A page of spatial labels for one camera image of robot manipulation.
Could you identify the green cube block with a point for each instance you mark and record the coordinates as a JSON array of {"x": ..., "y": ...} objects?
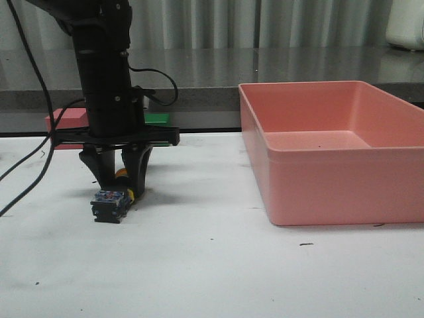
[{"x": 162, "y": 123}]

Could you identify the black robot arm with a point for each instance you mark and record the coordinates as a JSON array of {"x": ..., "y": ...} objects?
[{"x": 100, "y": 33}]

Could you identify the pink cube block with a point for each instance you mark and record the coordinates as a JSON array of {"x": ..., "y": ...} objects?
[{"x": 72, "y": 118}]

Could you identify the white appliance in background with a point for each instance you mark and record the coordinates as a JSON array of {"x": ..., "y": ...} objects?
[{"x": 405, "y": 24}]

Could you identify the pink plastic bin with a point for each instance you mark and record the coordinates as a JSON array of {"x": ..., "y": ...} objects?
[{"x": 333, "y": 152}]

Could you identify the yellow push button switch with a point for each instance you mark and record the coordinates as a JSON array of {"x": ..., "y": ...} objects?
[{"x": 111, "y": 205}]

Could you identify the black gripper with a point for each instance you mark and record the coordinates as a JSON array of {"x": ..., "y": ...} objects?
[{"x": 116, "y": 117}]

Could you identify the grey counter shelf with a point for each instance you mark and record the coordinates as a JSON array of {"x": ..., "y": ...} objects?
[{"x": 207, "y": 80}]

